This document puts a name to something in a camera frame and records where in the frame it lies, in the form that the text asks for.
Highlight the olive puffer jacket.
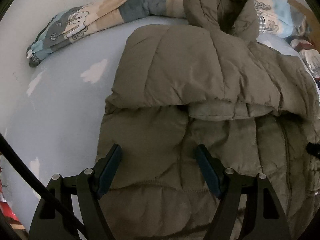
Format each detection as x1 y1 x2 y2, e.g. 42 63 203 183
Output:
95 0 320 240

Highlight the printed pillow with stars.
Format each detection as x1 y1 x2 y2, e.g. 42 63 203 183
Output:
289 38 320 90

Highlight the wooden headboard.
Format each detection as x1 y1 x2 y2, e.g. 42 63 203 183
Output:
287 0 320 34

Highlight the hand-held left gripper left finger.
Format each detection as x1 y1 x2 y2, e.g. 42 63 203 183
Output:
29 144 123 240

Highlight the black cable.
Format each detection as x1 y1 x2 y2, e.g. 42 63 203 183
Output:
0 133 85 233

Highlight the red printed packaging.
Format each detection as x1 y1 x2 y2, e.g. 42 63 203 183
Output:
0 155 27 232

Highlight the patchwork printed quilt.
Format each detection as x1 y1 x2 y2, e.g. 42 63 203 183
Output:
26 0 308 67

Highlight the light blue bed sheet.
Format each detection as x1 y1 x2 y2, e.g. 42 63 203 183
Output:
5 15 320 230

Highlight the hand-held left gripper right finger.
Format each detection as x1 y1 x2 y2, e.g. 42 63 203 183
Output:
195 144 292 240

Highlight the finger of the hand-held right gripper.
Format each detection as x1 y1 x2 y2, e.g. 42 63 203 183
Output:
306 142 320 158

